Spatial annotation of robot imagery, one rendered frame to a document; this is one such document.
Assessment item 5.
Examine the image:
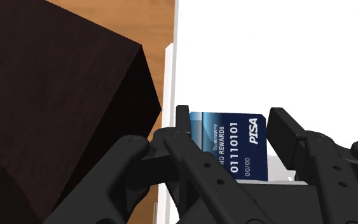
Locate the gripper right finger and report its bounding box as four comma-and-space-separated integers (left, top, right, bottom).
266, 106, 358, 224

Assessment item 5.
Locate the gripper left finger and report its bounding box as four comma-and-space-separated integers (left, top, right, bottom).
42, 105, 274, 224

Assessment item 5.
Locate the blue bank card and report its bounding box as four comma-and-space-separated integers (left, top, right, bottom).
189, 111, 269, 182

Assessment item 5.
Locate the white table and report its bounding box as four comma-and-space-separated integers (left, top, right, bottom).
153, 0, 358, 224

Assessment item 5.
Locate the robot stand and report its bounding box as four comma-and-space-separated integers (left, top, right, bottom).
0, 0, 162, 224

